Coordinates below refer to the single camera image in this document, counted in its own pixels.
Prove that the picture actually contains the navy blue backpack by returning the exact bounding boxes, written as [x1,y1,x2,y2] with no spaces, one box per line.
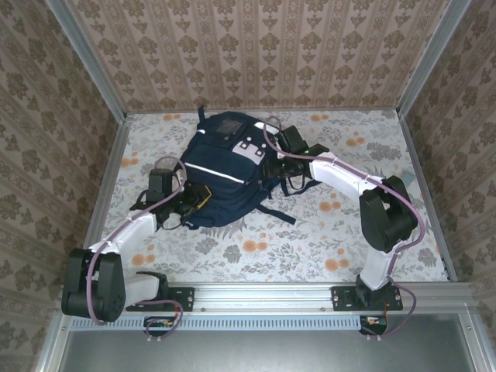
[180,106,298,229]

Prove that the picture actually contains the floral tablecloth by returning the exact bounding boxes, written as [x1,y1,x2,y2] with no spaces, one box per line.
[89,109,447,284]

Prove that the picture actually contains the black wiring junction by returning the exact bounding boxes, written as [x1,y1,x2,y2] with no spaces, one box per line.
[143,315,180,337]
[358,314,389,336]

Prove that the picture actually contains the grey metal panel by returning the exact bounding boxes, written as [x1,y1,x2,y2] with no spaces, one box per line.
[57,329,480,372]

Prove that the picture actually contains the thin black left camera cable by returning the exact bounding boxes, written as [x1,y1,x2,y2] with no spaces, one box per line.
[157,215,185,233]

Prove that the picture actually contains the thin black camera cable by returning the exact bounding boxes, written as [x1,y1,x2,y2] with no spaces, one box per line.
[281,174,317,197]
[157,215,185,233]

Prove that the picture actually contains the thin black right camera cable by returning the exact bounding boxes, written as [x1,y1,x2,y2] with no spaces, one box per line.
[281,174,317,197]

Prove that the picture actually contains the aluminium side rail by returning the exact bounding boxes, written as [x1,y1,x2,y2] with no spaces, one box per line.
[398,111,457,283]
[73,114,133,286]

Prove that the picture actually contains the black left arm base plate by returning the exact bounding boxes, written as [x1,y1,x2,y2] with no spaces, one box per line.
[126,285,195,313]

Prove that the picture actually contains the aluminium mounting rail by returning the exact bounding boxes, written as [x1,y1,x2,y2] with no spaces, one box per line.
[56,281,480,311]

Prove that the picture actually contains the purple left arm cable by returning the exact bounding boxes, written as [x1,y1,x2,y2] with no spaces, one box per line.
[87,157,187,344]

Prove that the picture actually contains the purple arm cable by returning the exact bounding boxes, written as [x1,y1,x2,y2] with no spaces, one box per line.
[87,157,187,344]
[263,115,425,342]

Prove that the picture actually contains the grey slotted cable duct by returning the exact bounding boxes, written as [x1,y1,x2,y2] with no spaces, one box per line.
[71,315,363,332]

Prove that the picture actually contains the aluminium frame post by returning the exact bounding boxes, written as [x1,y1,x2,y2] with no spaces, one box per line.
[397,0,472,118]
[44,0,129,122]

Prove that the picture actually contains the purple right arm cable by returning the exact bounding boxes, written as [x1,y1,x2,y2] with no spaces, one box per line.
[263,115,425,342]

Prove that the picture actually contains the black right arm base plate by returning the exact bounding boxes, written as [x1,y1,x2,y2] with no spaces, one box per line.
[332,285,404,312]

